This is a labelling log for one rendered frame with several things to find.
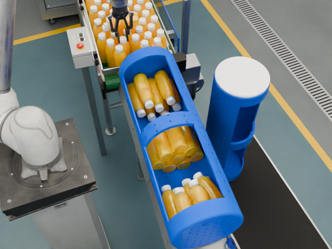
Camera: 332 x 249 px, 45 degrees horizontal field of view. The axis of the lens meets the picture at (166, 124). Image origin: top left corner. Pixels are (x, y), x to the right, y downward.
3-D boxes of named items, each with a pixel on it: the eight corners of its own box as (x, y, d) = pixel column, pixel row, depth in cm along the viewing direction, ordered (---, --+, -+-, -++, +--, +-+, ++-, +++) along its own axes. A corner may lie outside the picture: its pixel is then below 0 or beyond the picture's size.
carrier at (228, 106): (195, 175, 267) (236, 188, 262) (207, 90, 197) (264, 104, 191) (207, 142, 283) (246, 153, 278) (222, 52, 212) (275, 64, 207)
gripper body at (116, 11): (112, 9, 189) (113, 24, 197) (129, 6, 191) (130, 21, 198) (108, -1, 193) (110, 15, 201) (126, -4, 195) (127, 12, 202)
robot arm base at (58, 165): (21, 188, 157) (19, 181, 153) (20, 145, 171) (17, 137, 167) (68, 180, 161) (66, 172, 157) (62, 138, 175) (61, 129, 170)
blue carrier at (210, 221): (167, 256, 154) (175, 226, 132) (118, 91, 204) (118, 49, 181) (234, 238, 161) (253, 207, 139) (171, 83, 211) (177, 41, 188)
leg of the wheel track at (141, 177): (139, 181, 281) (133, 130, 231) (137, 174, 284) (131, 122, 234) (146, 179, 282) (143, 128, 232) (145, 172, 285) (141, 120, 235)
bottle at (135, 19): (135, 14, 217) (105, 20, 214) (136, 11, 210) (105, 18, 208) (138, 26, 218) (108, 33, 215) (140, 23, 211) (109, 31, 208)
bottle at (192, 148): (199, 153, 170) (187, 123, 179) (198, 145, 164) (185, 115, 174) (185, 158, 170) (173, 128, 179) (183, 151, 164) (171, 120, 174)
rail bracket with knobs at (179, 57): (170, 76, 219) (170, 62, 210) (166, 67, 223) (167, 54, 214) (187, 72, 220) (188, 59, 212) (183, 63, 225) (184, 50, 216)
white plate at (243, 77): (208, 88, 196) (208, 89, 197) (264, 103, 190) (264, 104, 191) (223, 51, 211) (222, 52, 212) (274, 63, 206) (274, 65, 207)
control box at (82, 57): (75, 69, 208) (71, 55, 199) (69, 44, 219) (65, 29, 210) (94, 65, 209) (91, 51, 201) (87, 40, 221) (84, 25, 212)
